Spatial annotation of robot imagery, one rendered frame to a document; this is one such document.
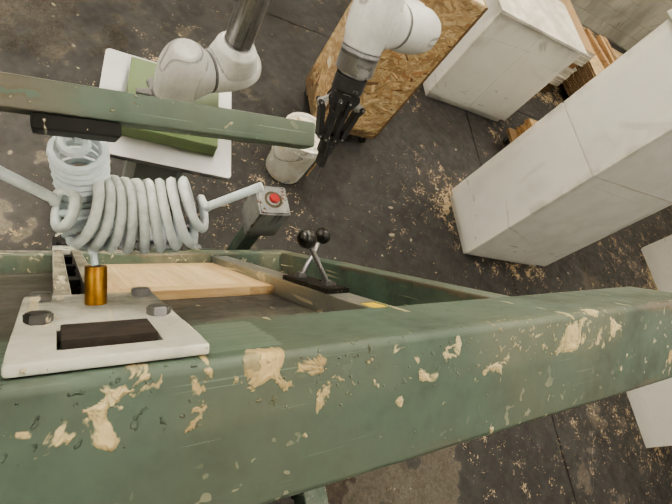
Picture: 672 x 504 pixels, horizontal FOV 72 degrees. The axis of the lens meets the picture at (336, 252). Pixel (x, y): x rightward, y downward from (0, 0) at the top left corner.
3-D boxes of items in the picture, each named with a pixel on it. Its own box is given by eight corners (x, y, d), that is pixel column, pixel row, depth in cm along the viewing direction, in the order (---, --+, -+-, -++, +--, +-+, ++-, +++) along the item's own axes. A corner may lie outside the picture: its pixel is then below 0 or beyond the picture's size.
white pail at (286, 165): (305, 155, 311) (338, 109, 275) (308, 192, 298) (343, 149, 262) (260, 144, 297) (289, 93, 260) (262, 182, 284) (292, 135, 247)
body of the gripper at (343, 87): (342, 76, 101) (328, 115, 106) (374, 84, 105) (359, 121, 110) (330, 63, 106) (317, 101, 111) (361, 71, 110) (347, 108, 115)
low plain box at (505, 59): (486, 79, 484) (564, 3, 410) (501, 127, 456) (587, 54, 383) (410, 47, 437) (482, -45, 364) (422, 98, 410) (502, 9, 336)
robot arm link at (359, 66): (387, 61, 102) (376, 87, 105) (370, 47, 108) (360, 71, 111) (352, 50, 97) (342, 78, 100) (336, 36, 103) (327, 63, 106)
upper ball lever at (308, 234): (333, 283, 93) (305, 224, 88) (343, 286, 89) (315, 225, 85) (318, 293, 91) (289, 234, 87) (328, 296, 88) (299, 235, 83)
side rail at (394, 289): (295, 283, 164) (296, 252, 163) (617, 389, 70) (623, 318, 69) (279, 283, 160) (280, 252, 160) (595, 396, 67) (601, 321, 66)
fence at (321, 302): (226, 268, 150) (227, 255, 150) (428, 343, 69) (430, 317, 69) (211, 268, 147) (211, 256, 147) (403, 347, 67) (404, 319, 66)
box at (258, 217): (268, 210, 184) (285, 186, 170) (273, 237, 180) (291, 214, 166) (239, 209, 178) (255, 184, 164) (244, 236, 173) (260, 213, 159)
